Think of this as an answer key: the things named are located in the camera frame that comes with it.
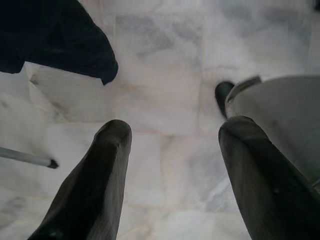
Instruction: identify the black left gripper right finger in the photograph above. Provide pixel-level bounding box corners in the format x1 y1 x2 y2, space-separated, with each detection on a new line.
218 115 320 240

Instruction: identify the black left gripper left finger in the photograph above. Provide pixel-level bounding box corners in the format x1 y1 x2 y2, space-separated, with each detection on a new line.
27 119 133 240

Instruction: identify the silver metal clothes rack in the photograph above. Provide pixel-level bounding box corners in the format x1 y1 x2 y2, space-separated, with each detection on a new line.
0 146 60 169

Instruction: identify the black robot left foot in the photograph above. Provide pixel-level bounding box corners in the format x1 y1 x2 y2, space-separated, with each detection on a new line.
214 81 235 119

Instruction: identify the navy shirt with red collar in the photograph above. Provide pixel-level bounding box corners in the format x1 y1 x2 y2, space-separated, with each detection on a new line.
0 0 119 86

